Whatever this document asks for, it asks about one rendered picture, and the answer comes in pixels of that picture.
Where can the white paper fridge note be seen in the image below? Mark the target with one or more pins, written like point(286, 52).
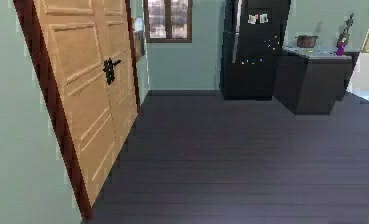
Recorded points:
point(263, 18)
point(252, 19)

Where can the dark framed wall picture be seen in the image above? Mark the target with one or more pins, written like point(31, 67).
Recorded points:
point(139, 38)

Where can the brown framed window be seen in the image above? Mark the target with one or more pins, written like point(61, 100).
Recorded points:
point(168, 20)

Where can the brown pot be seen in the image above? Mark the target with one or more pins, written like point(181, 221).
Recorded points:
point(306, 41)

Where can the purple vase with plant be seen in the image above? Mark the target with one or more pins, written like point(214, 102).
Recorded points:
point(342, 40)

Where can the dark kitchen counter cabinet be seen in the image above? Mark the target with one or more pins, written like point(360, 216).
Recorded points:
point(312, 83)

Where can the light wooden room door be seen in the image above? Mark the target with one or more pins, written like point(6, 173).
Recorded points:
point(88, 83)

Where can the black fridge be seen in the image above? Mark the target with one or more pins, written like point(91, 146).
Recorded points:
point(252, 53)

